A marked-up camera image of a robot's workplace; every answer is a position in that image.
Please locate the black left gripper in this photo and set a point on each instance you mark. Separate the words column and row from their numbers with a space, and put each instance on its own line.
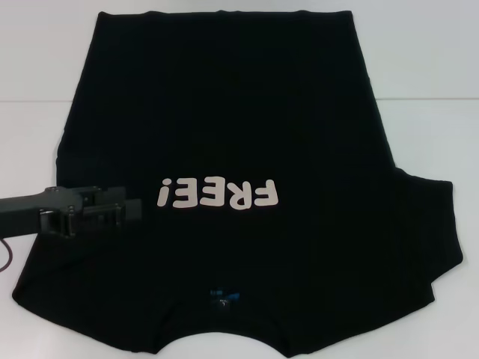
column 22, row 213

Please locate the black shirt with FREE print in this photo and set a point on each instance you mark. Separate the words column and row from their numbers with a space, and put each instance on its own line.
column 243, row 112

